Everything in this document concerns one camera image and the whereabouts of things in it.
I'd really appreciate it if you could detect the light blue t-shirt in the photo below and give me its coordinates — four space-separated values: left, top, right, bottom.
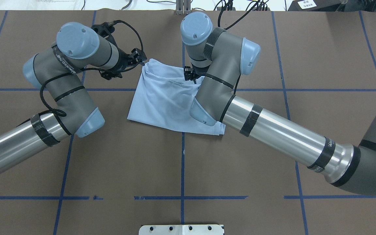
127 58 226 135

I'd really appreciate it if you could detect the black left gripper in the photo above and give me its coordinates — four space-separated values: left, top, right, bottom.
91 22 147 80

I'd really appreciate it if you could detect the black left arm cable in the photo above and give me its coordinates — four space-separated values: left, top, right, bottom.
40 20 144 118

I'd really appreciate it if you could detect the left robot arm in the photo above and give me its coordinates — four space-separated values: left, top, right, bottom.
0 20 147 174

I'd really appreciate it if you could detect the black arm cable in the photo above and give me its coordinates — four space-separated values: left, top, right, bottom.
40 20 144 118
217 0 263 30

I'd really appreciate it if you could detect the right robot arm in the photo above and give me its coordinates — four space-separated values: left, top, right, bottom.
180 12 376 196

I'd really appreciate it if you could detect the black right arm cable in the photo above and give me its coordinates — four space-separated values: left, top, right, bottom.
217 0 263 30

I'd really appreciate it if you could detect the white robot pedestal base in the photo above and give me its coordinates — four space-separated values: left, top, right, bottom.
138 224 225 235

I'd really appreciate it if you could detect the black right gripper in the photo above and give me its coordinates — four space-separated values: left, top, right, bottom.
183 66 205 84

